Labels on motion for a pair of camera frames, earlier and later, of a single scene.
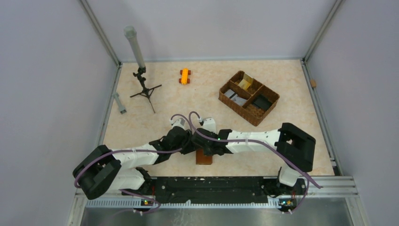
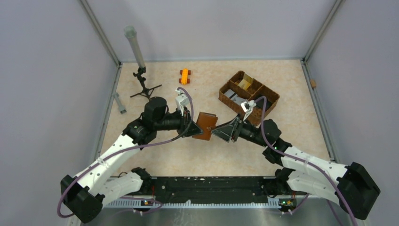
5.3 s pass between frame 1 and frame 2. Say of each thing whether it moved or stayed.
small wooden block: stayed
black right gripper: moved
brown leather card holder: moved
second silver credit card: stayed
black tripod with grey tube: stayed
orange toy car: stayed
